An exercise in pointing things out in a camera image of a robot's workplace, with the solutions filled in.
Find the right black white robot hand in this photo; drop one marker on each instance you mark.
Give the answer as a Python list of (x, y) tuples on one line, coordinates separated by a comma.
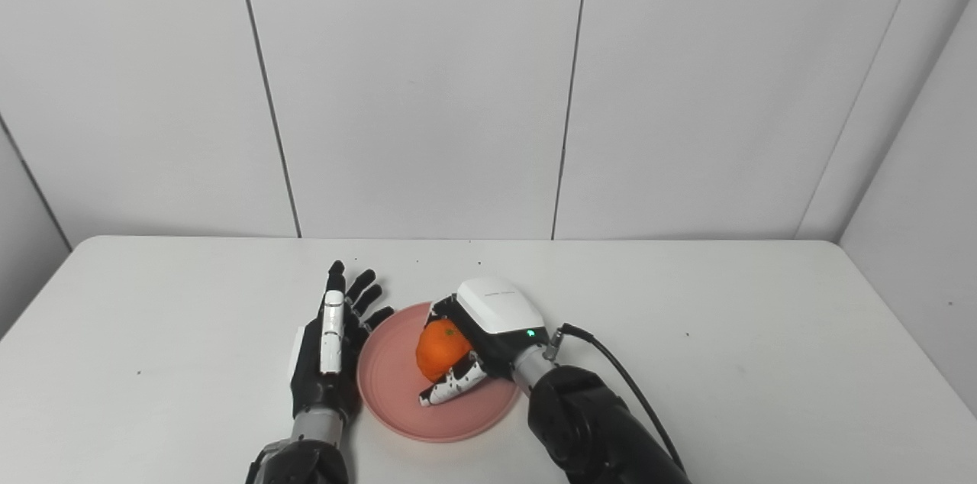
[(488, 331)]

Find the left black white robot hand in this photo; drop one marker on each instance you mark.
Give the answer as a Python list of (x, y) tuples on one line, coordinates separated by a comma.
[(328, 354)]

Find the orange fruit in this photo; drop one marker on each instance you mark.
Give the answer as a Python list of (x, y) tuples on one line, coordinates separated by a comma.
[(441, 350)]

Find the pink round plate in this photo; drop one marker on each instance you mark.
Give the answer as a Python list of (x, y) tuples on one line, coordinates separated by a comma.
[(397, 385)]

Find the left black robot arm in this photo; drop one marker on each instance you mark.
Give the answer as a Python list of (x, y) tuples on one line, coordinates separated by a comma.
[(301, 450)]

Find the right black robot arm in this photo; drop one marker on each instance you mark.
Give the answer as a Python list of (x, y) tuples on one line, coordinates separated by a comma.
[(588, 423)]

